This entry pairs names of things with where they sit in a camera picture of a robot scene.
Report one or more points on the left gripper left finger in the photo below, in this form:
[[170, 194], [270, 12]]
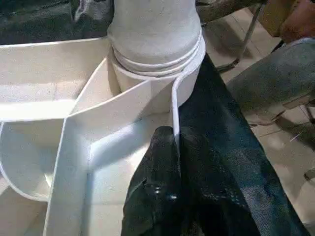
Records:
[[152, 191]]

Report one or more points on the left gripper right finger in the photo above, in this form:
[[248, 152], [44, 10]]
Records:
[[211, 196]]

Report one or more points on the white plastic table top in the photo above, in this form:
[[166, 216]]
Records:
[[49, 73]]

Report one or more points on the white plastic table leg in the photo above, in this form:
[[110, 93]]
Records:
[[152, 29]]

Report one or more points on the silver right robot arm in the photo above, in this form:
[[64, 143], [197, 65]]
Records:
[[270, 78]]

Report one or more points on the black mat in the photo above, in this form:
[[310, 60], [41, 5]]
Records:
[[216, 110]]

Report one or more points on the brown cardboard box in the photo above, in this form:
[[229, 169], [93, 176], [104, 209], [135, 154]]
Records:
[[273, 17]]

